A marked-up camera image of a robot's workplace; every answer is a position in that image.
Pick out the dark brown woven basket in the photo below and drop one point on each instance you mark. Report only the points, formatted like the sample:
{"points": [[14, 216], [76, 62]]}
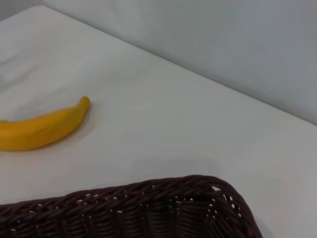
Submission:
{"points": [[138, 213]]}

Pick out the yellow banana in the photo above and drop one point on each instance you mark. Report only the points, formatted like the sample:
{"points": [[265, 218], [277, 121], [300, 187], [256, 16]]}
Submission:
{"points": [[37, 131]]}

